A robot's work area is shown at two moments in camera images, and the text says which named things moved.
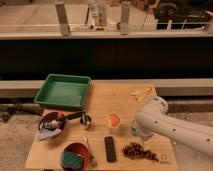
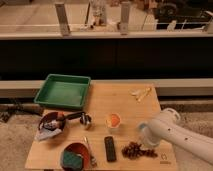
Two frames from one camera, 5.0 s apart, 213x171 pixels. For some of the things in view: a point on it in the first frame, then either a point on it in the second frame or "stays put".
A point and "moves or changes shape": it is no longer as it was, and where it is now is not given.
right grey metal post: x=124 y=18 stays put
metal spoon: x=93 y=159 stays put
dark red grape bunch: x=136 y=151 stays put
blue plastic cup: x=133 y=127 moves or changes shape
